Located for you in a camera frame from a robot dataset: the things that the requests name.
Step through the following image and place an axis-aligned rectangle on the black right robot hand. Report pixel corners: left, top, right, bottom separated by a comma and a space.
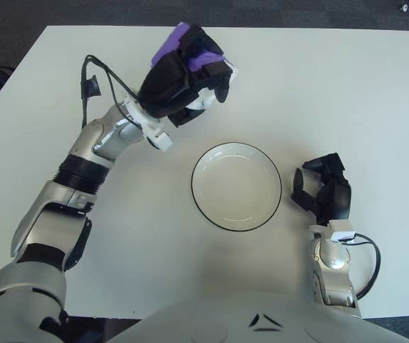
289, 152, 353, 227

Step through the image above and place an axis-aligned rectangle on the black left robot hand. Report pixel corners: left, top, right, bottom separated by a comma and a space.
136, 24, 234, 129

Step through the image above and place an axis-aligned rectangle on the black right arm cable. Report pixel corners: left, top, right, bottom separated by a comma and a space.
344, 232, 382, 299

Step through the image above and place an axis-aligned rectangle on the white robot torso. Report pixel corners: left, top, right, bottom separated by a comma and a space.
107, 285, 409, 343

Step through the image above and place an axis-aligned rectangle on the white plate with black rim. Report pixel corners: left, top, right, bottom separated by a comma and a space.
191, 141, 283, 233

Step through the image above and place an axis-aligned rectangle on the purple tissue paper pack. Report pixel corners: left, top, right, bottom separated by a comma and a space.
151, 21, 241, 109

